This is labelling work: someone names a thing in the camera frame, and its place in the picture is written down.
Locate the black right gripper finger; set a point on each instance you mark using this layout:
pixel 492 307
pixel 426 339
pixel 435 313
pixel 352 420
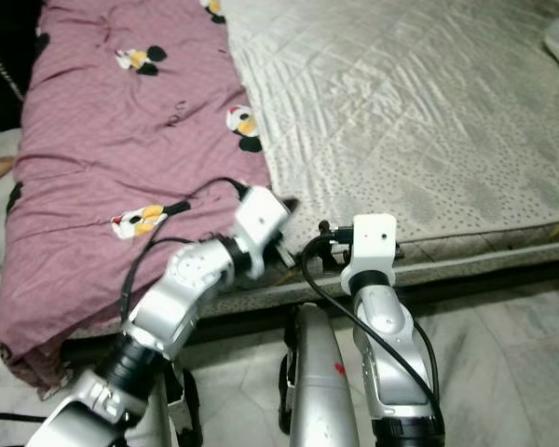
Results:
pixel 322 230

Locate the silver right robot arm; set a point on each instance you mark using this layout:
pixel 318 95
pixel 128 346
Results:
pixel 387 345

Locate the white quilted mattress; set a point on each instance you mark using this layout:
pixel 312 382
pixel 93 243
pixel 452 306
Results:
pixel 401 112

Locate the quilted bed base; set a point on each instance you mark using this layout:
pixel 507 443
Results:
pixel 503 264

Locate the purple cartoon print blanket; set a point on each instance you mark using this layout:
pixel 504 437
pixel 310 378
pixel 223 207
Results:
pixel 102 140

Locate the black bag white print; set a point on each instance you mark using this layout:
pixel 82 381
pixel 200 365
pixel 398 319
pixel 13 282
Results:
pixel 5 74

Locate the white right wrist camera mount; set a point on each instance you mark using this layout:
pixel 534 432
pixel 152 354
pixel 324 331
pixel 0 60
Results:
pixel 374 238

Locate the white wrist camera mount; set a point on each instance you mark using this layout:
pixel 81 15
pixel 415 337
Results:
pixel 263 222
pixel 374 238

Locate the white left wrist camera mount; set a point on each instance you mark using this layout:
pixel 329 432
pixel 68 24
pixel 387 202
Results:
pixel 263 222

